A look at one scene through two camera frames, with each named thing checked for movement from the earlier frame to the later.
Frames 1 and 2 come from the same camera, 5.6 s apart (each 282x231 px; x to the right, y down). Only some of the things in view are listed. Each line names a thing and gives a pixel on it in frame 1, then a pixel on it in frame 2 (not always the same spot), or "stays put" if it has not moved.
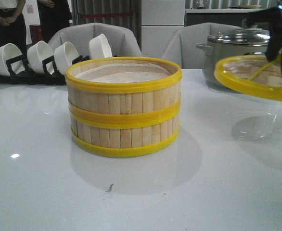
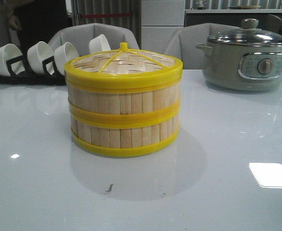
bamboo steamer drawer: x=124 y=90 stays put
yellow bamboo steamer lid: x=254 y=75 -> x=123 y=70
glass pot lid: x=246 y=35 stays put
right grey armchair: x=182 y=45 stays put
